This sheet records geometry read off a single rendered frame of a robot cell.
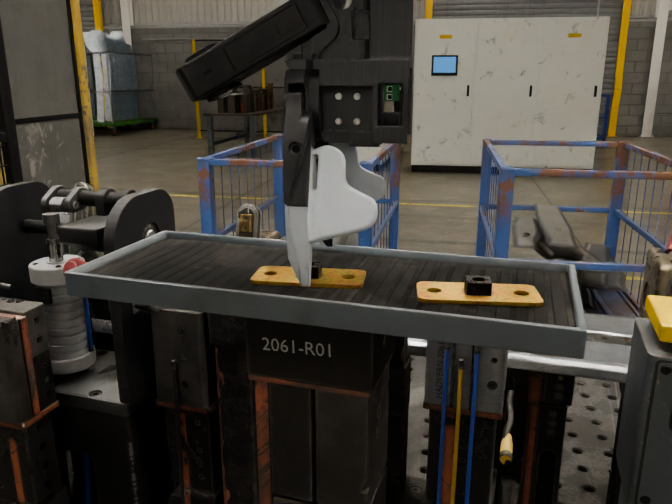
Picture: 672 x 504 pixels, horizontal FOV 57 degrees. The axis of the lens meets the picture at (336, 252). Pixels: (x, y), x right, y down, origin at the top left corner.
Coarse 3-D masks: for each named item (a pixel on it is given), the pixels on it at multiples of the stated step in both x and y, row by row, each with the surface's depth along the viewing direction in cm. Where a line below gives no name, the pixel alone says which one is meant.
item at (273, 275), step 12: (312, 264) 47; (252, 276) 46; (264, 276) 46; (276, 276) 46; (288, 276) 46; (312, 276) 46; (324, 276) 46; (336, 276) 46; (348, 276) 47; (360, 276) 46; (348, 288) 45
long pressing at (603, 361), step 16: (592, 320) 81; (608, 320) 81; (624, 320) 81; (624, 336) 76; (416, 352) 73; (512, 352) 71; (528, 352) 71; (592, 352) 72; (608, 352) 72; (624, 352) 72; (528, 368) 70; (544, 368) 69; (560, 368) 69; (576, 368) 68; (592, 368) 68; (608, 368) 67; (624, 368) 67
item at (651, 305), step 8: (648, 296) 43; (656, 296) 43; (664, 296) 43; (648, 304) 43; (656, 304) 42; (664, 304) 42; (648, 312) 42; (656, 312) 40; (664, 312) 40; (656, 320) 40; (664, 320) 39; (656, 328) 40; (664, 328) 38; (664, 336) 38
